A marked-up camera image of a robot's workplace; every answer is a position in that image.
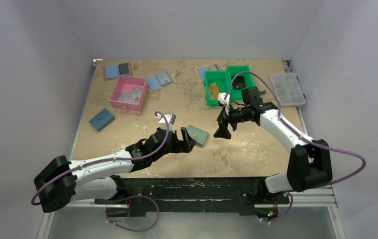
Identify green card holder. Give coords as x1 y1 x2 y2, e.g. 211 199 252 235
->
187 125 209 147

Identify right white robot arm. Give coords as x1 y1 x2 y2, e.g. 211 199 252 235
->
213 87 333 203

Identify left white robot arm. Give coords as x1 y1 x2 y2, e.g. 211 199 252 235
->
31 127 196 213

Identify blue card behind bin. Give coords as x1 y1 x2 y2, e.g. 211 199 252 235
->
194 63 223 83

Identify cards in pink box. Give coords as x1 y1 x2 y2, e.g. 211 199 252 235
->
117 87 143 104

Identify dark blue card holder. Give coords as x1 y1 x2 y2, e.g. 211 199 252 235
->
89 108 115 131

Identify right green bin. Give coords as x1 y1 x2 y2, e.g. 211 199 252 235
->
226 65 255 100

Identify black item in bin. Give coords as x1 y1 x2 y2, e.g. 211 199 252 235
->
232 75 246 90

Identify yellow item in bin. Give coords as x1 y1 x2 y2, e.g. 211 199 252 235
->
208 83 220 100

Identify clear compartment organizer box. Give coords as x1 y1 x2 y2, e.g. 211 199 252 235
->
271 72 306 107

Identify pink open box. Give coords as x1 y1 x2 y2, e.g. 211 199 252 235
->
109 75 148 113

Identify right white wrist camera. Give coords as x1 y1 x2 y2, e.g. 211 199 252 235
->
216 92 230 107

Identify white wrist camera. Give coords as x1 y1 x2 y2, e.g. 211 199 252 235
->
216 92 230 107
156 113 176 127

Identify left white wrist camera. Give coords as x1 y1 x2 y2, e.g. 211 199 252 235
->
156 113 176 127

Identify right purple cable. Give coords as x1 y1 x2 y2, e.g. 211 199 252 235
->
224 71 367 226

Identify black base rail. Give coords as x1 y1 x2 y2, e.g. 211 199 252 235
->
94 176 290 219

